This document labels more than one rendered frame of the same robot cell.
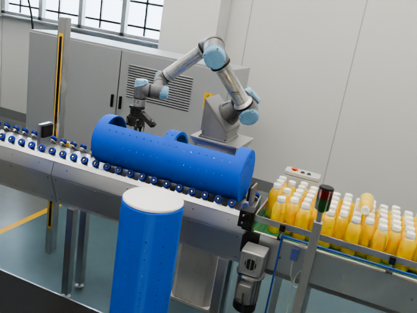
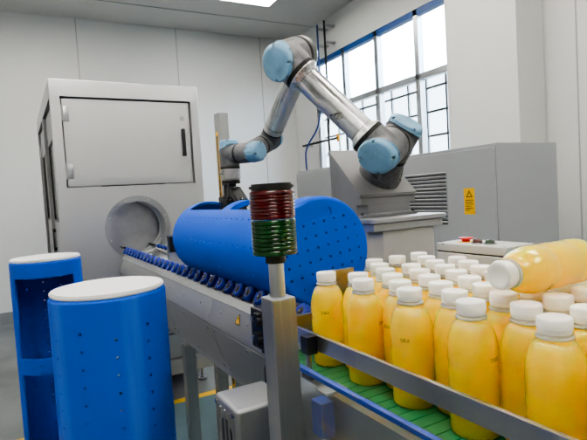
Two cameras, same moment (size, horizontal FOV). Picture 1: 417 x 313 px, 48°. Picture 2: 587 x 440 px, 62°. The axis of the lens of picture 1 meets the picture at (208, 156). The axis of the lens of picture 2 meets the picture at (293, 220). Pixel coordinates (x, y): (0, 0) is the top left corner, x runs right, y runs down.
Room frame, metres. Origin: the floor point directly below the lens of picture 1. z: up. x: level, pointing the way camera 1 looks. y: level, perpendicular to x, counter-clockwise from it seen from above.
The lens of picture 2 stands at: (1.36, -0.99, 1.24)
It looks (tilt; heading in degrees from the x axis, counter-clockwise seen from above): 3 degrees down; 42
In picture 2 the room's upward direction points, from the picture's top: 3 degrees counter-clockwise
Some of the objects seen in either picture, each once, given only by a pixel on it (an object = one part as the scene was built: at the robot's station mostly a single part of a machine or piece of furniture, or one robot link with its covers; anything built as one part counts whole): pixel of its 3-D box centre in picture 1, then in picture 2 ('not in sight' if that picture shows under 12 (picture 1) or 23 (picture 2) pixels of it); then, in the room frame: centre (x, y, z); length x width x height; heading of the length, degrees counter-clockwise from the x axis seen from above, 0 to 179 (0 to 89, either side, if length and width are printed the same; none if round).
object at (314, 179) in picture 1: (301, 180); (483, 263); (2.52, -0.54, 1.05); 0.20 x 0.10 x 0.10; 72
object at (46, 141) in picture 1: (45, 135); (178, 250); (2.73, 1.01, 1.00); 0.10 x 0.04 x 0.15; 162
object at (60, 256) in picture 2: not in sight; (45, 257); (2.21, 1.26, 1.03); 0.28 x 0.28 x 0.01
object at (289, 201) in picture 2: (325, 193); (272, 204); (1.85, -0.51, 1.23); 0.06 x 0.06 x 0.04
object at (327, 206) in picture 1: (322, 203); (273, 237); (1.85, -0.51, 1.18); 0.06 x 0.06 x 0.05
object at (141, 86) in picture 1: (141, 89); (230, 154); (2.60, 0.43, 1.41); 0.09 x 0.08 x 0.11; 96
